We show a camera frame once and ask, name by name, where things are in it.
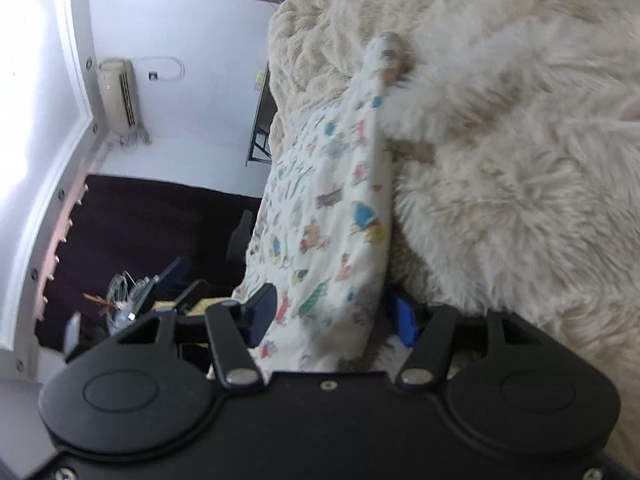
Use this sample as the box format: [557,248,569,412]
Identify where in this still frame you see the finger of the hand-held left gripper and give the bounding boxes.
[149,256,213,317]

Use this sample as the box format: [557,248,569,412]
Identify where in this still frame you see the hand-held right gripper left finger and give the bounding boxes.
[116,283,279,390]

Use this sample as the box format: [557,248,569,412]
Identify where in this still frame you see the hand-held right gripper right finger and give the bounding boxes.
[386,290,545,390]

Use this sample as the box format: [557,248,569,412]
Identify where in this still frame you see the cartoon printed cream pajama garment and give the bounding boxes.
[206,32,416,376]

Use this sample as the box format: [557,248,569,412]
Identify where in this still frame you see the small desk fan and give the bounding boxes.
[102,269,153,333]

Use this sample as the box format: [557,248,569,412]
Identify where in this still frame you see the black chair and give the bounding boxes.
[225,209,256,267]

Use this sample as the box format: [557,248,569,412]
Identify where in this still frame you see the grey desk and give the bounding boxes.
[245,60,275,167]

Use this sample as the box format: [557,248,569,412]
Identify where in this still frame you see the white tower air conditioner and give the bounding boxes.
[96,58,151,146]

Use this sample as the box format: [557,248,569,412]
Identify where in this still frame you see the cream fluffy blanket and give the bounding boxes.
[232,0,640,361]

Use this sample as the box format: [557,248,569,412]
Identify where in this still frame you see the white wall cable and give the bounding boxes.
[134,56,186,82]

